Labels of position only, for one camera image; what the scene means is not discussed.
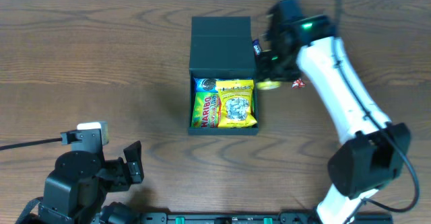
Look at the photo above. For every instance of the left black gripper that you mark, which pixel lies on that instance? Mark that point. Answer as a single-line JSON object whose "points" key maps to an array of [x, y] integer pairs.
{"points": [[133, 163]]}

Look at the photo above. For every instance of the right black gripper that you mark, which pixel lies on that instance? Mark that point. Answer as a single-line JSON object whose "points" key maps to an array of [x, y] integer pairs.
{"points": [[266, 66]]}

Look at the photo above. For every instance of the purple Dairy Milk bar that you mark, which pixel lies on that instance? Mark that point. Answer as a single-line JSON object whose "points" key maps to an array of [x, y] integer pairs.
{"points": [[257, 47]]}

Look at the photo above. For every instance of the yellow Mentos bottle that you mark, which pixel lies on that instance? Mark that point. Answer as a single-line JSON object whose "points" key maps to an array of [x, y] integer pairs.
{"points": [[268, 85]]}

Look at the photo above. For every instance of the red KitKat bar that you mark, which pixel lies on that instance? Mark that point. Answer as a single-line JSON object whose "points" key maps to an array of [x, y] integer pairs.
{"points": [[298, 84]]}

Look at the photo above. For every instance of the yellow Hacks candy bag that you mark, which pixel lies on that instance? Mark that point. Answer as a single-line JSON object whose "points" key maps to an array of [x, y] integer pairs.
{"points": [[236, 103]]}

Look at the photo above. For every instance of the black gift box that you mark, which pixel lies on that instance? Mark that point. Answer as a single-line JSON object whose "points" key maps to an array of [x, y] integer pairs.
{"points": [[221, 48]]}

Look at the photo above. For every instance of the blue Oreo cookie pack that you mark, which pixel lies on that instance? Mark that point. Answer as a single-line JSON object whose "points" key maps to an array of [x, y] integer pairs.
{"points": [[206, 85]]}

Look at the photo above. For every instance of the Haribo gummy candy bag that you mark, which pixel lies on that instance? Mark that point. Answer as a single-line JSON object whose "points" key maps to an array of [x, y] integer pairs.
{"points": [[206, 111]]}

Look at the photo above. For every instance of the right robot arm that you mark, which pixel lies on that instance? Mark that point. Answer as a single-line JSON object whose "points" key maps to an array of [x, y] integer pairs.
{"points": [[373, 149]]}

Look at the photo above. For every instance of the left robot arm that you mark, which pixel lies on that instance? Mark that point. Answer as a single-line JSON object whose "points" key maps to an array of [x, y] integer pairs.
{"points": [[76, 189]]}

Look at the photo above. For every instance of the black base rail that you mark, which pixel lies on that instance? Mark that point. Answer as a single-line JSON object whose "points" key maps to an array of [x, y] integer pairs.
{"points": [[117, 213]]}

